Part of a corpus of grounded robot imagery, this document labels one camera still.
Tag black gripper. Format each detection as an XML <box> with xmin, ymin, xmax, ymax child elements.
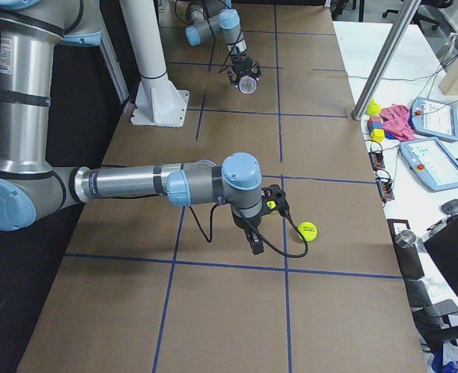
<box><xmin>232</xmin><ymin>213</ymin><xmax>264</xmax><ymax>255</ymax></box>
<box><xmin>227</xmin><ymin>54</ymin><xmax>261</xmax><ymax>89</ymax></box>

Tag clear tennis ball tube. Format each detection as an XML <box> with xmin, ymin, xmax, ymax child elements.
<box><xmin>238</xmin><ymin>75</ymin><xmax>257</xmax><ymax>94</ymax></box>

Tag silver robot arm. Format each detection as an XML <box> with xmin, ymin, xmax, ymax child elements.
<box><xmin>0</xmin><ymin>1</ymin><xmax>265</xmax><ymax>254</ymax></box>
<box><xmin>185</xmin><ymin>1</ymin><xmax>261</xmax><ymax>94</ymax></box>

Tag yellow tennis ball with logo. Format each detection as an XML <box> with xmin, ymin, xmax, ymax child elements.
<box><xmin>298</xmin><ymin>221</ymin><xmax>318</xmax><ymax>242</ymax></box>

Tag yellow balls on side table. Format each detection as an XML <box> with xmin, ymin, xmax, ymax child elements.
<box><xmin>366</xmin><ymin>99</ymin><xmax>383</xmax><ymax>117</ymax></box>

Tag red and blue block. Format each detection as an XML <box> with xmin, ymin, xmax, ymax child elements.
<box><xmin>367</xmin><ymin>115</ymin><xmax>383</xmax><ymax>134</ymax></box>

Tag yellow cube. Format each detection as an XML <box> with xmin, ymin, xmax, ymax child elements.
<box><xmin>370</xmin><ymin>127</ymin><xmax>385</xmax><ymax>143</ymax></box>

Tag black power adapter far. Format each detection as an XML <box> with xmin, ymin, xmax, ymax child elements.
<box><xmin>368</xmin><ymin>140</ymin><xmax>385</xmax><ymax>170</ymax></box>

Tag silver metal cylinder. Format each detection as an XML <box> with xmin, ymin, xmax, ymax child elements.
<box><xmin>394</xmin><ymin>229</ymin><xmax>417</xmax><ymax>249</ymax></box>

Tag pink cloth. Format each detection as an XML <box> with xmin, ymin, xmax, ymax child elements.
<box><xmin>380</xmin><ymin>105</ymin><xmax>416</xmax><ymax>141</ymax></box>

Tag far teach pendant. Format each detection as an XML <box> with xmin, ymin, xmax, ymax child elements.
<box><xmin>410</xmin><ymin>96</ymin><xmax>458</xmax><ymax>142</ymax></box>

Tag teach pendant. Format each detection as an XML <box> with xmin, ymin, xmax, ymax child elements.
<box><xmin>410</xmin><ymin>96</ymin><xmax>458</xmax><ymax>142</ymax></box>
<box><xmin>400</xmin><ymin>137</ymin><xmax>458</xmax><ymax>192</ymax></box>

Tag near teach pendant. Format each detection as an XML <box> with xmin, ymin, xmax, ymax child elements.
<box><xmin>400</xmin><ymin>137</ymin><xmax>458</xmax><ymax>192</ymax></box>

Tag black computer mouse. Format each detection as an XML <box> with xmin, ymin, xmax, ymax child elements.
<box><xmin>440</xmin><ymin>199</ymin><xmax>458</xmax><ymax>216</ymax></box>

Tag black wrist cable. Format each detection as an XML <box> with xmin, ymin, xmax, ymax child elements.
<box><xmin>187</xmin><ymin>204</ymin><xmax>311</xmax><ymax>257</ymax></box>
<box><xmin>173</xmin><ymin>0</ymin><xmax>241</xmax><ymax>75</ymax></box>

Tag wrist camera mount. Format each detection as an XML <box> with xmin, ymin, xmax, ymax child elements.
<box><xmin>260</xmin><ymin>184</ymin><xmax>290</xmax><ymax>218</ymax></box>

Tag white camera pole with base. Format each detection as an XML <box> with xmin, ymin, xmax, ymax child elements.
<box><xmin>120</xmin><ymin>0</ymin><xmax>190</xmax><ymax>127</ymax></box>

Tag aluminium frame post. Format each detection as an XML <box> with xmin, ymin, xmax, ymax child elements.
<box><xmin>351</xmin><ymin>0</ymin><xmax>421</xmax><ymax>121</ymax></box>

